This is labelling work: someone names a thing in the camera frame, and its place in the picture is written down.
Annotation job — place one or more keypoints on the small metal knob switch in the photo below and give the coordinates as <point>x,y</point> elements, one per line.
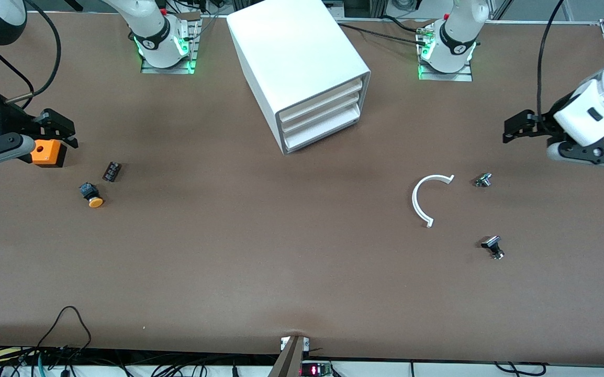
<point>482,180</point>

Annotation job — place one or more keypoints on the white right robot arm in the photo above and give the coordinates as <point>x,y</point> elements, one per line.
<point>150,31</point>

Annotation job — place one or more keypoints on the orange button enclosure box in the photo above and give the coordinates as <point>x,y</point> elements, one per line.
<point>51,153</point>

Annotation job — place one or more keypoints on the black key switch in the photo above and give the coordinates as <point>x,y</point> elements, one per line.
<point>492,243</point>

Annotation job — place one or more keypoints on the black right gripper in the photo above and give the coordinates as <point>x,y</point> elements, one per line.
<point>10,119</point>

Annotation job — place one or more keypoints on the white curved plastic bracket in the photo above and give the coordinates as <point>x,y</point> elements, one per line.
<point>415,201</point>

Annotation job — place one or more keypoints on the black terminal block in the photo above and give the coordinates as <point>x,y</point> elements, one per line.
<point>111,172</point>

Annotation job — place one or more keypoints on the white drawer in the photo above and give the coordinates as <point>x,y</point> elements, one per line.
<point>323,102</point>
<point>323,129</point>
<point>323,115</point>

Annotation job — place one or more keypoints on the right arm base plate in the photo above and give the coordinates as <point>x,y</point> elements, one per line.
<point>168,69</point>

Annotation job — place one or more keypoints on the brown camera mount bar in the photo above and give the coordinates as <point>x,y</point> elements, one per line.
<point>289,361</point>

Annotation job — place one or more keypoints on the white drawer cabinet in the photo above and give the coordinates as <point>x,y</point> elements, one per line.
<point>291,52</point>

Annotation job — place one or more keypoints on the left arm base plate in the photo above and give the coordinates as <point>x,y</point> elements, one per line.
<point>464,77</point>

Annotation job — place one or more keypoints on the orange push button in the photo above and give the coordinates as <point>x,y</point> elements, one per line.
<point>95,201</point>

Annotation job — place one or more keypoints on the red display device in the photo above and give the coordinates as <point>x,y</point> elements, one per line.
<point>312,370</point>

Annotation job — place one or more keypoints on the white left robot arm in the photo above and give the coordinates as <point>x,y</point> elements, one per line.
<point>456,36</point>

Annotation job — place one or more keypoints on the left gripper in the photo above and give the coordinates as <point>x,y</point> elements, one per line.
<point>538,127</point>

